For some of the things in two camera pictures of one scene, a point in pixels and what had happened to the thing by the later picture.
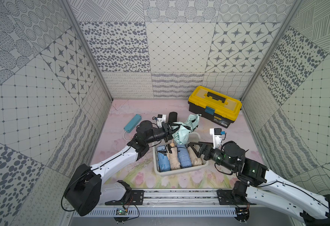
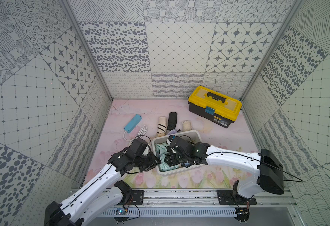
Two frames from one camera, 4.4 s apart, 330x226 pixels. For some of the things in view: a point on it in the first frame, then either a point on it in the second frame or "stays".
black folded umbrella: [172, 117] stays
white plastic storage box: [170, 158] stays
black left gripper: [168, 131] to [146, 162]
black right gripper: [210, 148] to [170, 158]
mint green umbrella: [182, 134] to [160, 149]
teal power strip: [132, 123] stays
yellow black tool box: [218, 108] stays
